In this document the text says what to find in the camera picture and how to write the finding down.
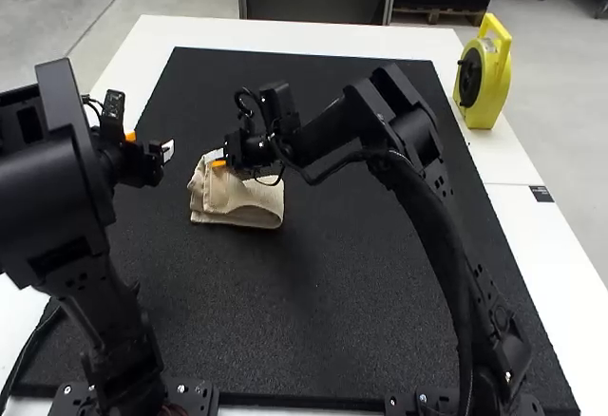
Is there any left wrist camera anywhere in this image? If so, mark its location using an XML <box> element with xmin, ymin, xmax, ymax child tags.
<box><xmin>100</xmin><ymin>88</ymin><xmax>127</xmax><ymax>140</ymax></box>

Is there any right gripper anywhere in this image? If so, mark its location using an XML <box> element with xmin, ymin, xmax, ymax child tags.
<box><xmin>207</xmin><ymin>126</ymin><xmax>287</xmax><ymax>176</ymax></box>

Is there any black mat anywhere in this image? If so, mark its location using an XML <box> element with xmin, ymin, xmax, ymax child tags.
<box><xmin>9</xmin><ymin>47</ymin><xmax>581</xmax><ymax>415</ymax></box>

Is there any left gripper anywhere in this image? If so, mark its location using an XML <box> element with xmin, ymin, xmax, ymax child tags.
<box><xmin>100</xmin><ymin>130</ymin><xmax>176</xmax><ymax>189</ymax></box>

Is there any black cable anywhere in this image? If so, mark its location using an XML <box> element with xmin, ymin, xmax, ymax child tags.
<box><xmin>234</xmin><ymin>86</ymin><xmax>260</xmax><ymax>122</ymax></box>
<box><xmin>250</xmin><ymin>161</ymin><xmax>287</xmax><ymax>187</ymax></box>

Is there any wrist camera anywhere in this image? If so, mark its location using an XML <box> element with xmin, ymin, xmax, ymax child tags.
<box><xmin>100</xmin><ymin>88</ymin><xmax>127</xmax><ymax>140</ymax></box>
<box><xmin>256</xmin><ymin>82</ymin><xmax>301</xmax><ymax>138</ymax></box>

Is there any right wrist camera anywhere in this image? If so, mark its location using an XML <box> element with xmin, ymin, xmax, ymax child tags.
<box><xmin>256</xmin><ymin>82</ymin><xmax>301</xmax><ymax>138</ymax></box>

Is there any wooden pallet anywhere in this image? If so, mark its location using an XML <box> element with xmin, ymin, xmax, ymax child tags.
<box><xmin>392</xmin><ymin>6</ymin><xmax>488</xmax><ymax>28</ymax></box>

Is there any yellow cable reel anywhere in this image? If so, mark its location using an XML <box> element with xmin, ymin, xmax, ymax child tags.
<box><xmin>451</xmin><ymin>12</ymin><xmax>515</xmax><ymax>131</ymax></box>

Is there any pale towel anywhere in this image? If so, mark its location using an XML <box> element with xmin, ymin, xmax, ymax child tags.
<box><xmin>186</xmin><ymin>149</ymin><xmax>286</xmax><ymax>231</ymax></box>

